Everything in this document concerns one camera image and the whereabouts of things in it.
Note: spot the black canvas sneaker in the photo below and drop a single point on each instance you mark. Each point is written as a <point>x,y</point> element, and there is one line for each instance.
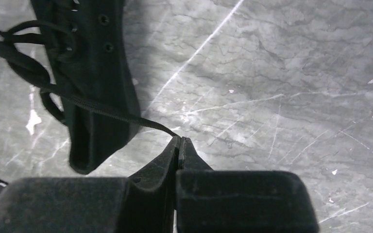
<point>98,71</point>

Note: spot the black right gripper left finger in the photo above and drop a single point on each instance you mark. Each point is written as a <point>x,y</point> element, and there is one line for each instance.
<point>143,202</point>

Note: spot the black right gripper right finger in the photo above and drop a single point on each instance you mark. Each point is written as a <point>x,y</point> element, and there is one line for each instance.
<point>220,201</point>

